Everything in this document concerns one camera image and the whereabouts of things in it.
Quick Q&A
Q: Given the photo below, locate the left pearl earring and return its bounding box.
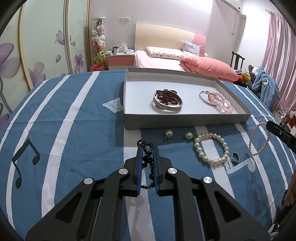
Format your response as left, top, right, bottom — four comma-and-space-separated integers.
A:
165, 130, 174, 141

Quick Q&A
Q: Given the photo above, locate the folded coral quilt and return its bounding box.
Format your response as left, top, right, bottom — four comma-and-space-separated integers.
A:
180, 56, 239, 82

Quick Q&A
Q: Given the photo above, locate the dark red bead bracelet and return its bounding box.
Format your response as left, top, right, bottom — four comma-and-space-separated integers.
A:
155, 88, 182, 107

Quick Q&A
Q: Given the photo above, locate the cream pink headboard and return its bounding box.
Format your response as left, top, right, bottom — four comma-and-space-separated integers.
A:
134, 24, 206, 57

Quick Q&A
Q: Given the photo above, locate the person's right hand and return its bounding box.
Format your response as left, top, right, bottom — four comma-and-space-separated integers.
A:
283, 170, 296, 206

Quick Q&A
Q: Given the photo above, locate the blue striped bed cloth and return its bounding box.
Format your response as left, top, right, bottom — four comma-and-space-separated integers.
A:
1, 70, 295, 238

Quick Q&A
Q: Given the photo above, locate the large white pearl bracelet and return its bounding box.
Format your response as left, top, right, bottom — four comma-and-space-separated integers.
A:
193, 133, 230, 165

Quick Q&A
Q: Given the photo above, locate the right pearl earring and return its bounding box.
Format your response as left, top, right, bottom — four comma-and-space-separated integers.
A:
185, 132, 195, 140

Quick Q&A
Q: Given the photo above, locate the pink bedside table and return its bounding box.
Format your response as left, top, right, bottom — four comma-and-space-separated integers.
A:
106, 53, 135, 70

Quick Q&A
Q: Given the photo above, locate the sliding floral wardrobe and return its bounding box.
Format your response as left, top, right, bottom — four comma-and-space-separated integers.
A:
1, 0, 90, 126

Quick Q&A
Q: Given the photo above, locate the pink bead bracelet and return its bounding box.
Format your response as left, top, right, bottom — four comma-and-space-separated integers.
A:
208, 90, 234, 115

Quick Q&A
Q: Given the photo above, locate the purple patterned pillow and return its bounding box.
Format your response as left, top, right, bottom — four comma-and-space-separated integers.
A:
182, 41, 202, 56

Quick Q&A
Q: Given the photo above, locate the pearl earring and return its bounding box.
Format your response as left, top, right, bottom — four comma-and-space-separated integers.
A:
185, 132, 195, 140
165, 130, 174, 141

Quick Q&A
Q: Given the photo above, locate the floral white pillow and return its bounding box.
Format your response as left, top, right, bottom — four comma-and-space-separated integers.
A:
146, 47, 186, 60

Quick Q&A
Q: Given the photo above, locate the dark wooden chair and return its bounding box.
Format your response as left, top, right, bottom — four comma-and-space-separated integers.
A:
230, 52, 245, 70

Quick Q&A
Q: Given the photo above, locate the black bead necklace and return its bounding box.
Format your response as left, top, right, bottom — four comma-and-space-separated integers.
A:
136, 141, 156, 191

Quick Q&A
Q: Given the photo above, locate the silver ring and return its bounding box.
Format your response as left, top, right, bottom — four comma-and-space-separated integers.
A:
230, 152, 241, 165

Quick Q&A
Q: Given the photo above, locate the grey shallow tray box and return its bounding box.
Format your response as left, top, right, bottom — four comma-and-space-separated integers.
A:
123, 68, 251, 130

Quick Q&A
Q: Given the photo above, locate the thin silver bangle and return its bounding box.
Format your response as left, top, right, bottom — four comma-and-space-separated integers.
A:
199, 91, 220, 106

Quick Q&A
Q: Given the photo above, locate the white air conditioner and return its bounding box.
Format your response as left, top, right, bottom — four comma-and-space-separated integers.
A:
216, 0, 242, 13

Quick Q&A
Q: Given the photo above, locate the pink curtain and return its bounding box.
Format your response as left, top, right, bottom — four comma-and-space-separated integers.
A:
262, 11, 295, 112

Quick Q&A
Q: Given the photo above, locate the small pink pearl bracelet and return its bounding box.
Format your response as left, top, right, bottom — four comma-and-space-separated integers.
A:
248, 121, 271, 157

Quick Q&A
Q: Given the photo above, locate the stack of plush toys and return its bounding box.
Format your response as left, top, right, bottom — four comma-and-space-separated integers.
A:
91, 16, 105, 64

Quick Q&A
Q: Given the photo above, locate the blue bathrobe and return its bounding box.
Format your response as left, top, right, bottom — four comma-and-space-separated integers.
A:
252, 66, 280, 111

